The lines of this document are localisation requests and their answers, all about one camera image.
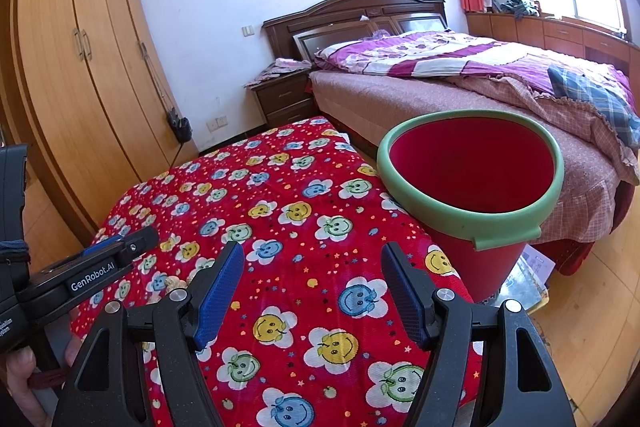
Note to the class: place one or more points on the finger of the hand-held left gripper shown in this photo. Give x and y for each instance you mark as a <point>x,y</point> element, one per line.
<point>135,242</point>

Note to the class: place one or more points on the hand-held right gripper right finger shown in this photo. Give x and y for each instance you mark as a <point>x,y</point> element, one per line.
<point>410,297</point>

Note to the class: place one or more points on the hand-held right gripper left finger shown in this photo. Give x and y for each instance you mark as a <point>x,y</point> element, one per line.
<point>217,297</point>

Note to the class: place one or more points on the red bucket with green rim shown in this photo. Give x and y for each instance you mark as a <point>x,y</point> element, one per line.
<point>465,172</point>

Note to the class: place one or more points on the person's left hand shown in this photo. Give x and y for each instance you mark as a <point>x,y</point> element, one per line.
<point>22,377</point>

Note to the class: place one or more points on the red smiley flower tablecloth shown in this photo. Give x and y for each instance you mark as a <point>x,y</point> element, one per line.
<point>300,227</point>

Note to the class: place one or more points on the bed with pink cover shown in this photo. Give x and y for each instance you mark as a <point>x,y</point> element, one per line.
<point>360,102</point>

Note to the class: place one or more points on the wooden wardrobe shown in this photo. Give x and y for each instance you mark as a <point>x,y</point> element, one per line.
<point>85,47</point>

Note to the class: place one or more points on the dark wooden nightstand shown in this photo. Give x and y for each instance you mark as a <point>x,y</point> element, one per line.
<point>282,99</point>

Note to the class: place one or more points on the pink clothes on nightstand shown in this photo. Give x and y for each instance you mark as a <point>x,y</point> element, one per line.
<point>277,69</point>

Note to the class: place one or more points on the bed with purple bedding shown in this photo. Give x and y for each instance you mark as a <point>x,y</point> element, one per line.
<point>450,57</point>

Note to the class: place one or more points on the blue plaid cloth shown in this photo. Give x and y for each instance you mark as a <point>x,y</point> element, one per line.
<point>595,97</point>

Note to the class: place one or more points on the dark wooden headboard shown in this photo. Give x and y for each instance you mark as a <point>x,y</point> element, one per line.
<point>350,14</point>

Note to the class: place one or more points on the wooden window cabinet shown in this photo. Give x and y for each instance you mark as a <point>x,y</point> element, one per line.
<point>550,34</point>

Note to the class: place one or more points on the dark clothes pile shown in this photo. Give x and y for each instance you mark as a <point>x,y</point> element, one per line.
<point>520,7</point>

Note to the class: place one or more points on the wall socket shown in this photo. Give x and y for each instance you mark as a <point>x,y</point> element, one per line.
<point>216,123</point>

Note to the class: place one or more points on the wall light switch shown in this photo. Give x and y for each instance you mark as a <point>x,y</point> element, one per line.
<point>248,30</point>

